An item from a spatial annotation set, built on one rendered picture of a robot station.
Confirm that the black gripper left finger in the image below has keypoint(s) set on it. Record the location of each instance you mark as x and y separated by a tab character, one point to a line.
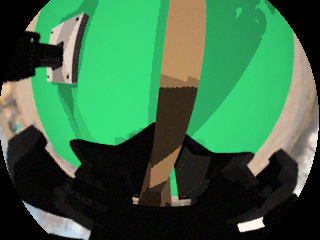
128	159

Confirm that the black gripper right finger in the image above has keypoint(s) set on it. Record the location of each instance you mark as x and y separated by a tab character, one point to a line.
195	165

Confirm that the long wooden rail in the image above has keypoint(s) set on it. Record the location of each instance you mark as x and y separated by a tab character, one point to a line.
179	79

